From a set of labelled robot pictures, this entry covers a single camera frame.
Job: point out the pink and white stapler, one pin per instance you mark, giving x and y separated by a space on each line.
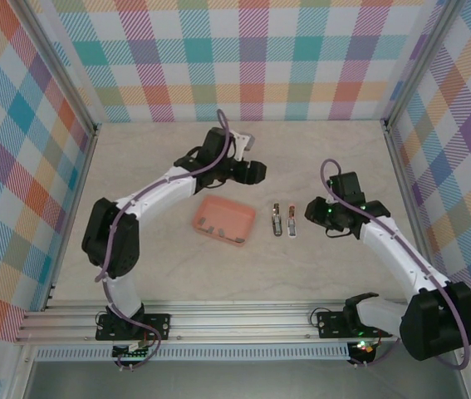
292 226

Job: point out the grey metal stapler part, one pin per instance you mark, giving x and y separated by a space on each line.
277 226

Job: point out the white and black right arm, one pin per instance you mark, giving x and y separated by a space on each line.
393 249

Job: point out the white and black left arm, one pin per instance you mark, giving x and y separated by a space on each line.
156 191

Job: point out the pink plastic tray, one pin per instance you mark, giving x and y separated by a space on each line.
227 212

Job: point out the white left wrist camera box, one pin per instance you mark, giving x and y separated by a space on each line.
243 143

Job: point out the aluminium side rail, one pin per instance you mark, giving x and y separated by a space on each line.
83 174
410 208

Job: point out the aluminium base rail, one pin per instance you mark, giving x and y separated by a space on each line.
239 324

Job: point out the aluminium corner post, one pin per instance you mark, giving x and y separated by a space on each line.
62 62
417 62

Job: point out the grey metal base plate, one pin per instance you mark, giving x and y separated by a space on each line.
239 380

